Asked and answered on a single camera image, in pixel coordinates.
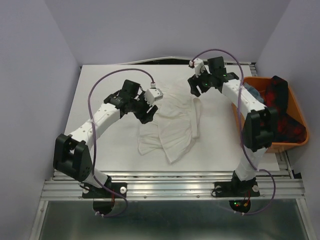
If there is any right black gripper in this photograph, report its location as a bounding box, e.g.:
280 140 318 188
187 65 215 97

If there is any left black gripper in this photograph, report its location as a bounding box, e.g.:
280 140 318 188
131 91 159 125

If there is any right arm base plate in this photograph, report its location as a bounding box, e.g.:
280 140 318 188
211 181 260 198

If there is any aluminium frame rail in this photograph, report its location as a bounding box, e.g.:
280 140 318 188
40 170 305 201

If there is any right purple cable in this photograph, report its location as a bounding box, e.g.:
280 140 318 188
189 47 277 216

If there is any orange plastic basket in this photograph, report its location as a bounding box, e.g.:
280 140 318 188
232 77 309 153

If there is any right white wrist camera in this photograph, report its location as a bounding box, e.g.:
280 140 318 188
189 58 207 77

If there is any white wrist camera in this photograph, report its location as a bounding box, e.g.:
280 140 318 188
189 58 207 77
144 88 163 105

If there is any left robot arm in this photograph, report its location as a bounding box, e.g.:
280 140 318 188
53 80 163 197

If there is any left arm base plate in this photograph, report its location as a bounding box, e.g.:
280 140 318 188
80 182 127 199

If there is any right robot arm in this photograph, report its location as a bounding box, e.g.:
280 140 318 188
187 56 278 195

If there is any red black plaid skirt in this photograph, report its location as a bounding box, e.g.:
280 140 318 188
260 75 307 144

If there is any white skirt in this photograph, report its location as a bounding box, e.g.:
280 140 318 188
138 77 202 164

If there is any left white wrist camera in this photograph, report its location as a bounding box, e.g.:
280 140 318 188
144 88 163 105

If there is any light blue skirt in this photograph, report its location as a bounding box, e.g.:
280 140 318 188
244 82 264 104

